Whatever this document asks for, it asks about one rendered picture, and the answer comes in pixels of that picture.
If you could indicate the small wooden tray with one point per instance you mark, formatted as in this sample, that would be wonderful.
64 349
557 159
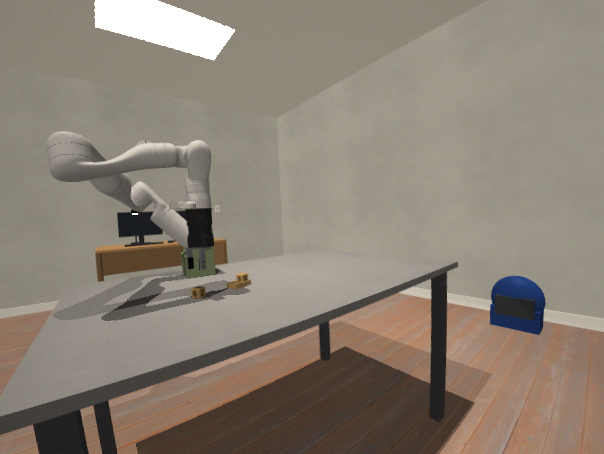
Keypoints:
238 285

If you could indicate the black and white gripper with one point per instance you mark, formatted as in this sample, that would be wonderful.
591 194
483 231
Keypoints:
199 221

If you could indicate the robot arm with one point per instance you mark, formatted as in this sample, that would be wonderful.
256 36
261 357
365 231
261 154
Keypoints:
72 158

